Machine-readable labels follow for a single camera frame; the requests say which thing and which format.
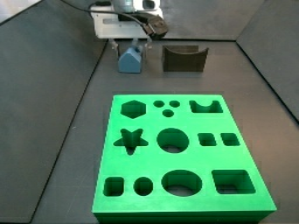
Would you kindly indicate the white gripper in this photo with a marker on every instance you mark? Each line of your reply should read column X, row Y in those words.
column 113, row 26

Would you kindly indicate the blue three prong object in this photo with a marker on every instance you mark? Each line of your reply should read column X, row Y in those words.
column 130, row 61

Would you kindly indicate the dark curved fixture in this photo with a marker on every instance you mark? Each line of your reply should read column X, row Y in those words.
column 185, row 58

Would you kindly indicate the green shape sorting block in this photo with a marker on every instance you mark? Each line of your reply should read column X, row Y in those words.
column 175, row 164

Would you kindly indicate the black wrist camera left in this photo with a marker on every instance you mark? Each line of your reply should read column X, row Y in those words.
column 154, row 25

